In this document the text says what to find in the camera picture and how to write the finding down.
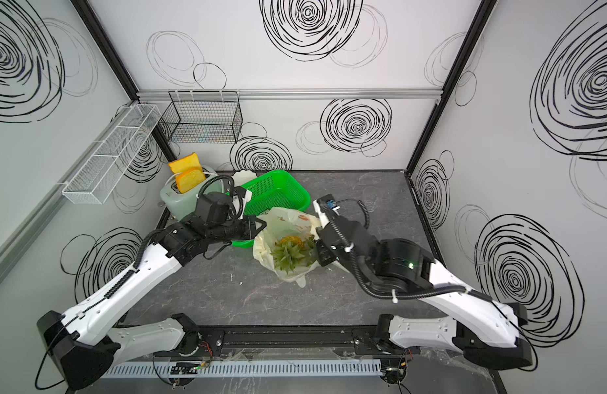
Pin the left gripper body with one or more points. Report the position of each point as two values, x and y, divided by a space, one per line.
234 229

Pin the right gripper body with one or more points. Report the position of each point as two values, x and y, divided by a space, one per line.
326 251

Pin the yellow printed plastic bag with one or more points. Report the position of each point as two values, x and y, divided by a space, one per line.
282 222

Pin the green-brown pineapple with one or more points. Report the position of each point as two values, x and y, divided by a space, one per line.
293 252

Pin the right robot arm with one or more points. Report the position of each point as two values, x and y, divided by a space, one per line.
484 331

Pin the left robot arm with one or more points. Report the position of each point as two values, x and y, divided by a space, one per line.
84 342

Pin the green plastic basket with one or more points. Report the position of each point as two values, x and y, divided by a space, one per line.
275 189

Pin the mint green toaster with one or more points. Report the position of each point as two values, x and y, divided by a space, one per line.
182 204

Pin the white scalloped dish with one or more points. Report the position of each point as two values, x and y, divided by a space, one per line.
244 176

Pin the front toast slice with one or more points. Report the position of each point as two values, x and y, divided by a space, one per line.
189 179

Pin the toast slice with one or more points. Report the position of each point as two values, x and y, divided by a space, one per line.
189 179
187 163

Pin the rear toast slice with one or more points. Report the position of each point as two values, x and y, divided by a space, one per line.
187 163

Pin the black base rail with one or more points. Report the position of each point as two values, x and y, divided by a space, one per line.
363 340

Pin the black wire wall basket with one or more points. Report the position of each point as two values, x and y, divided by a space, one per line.
202 117

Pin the white slotted cable duct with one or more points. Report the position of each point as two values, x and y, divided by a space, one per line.
245 369

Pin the white mesh wall shelf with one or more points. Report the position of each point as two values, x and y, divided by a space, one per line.
98 176

